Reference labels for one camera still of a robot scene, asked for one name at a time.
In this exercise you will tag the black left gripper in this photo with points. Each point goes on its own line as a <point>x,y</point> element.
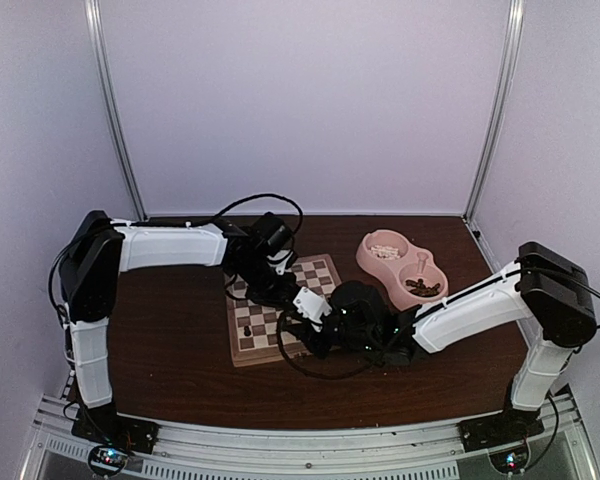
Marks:
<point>282,296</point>

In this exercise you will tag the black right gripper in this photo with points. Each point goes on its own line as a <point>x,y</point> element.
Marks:
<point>318,348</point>

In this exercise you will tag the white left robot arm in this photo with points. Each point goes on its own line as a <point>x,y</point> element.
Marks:
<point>104,248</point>

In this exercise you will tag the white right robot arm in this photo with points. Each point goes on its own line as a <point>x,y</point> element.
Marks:
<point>538,285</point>

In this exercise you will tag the wooden chess board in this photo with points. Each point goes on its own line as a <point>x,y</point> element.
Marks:
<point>317,272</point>

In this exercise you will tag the dark chess pieces pile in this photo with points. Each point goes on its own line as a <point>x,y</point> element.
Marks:
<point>421,289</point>

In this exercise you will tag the white chess pieces pile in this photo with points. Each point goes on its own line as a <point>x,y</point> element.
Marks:
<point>385,252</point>

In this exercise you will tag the pink double bowl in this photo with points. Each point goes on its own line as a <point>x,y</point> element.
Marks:
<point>415,262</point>

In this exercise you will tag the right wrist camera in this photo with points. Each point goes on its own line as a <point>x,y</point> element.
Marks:
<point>311,306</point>

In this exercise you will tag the front aluminium rail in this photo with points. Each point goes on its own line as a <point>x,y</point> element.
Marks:
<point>432,450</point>

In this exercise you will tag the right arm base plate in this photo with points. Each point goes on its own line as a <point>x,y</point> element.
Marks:
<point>499,429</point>

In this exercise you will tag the left aluminium frame post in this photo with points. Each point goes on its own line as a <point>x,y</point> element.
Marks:
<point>97,37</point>

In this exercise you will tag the aluminium frame post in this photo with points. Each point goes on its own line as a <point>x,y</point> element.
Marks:
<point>97,37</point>
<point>507,70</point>

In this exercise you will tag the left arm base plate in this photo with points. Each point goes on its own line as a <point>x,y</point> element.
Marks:
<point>124,433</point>

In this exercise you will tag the right aluminium frame post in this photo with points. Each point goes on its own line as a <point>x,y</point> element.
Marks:
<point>507,70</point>

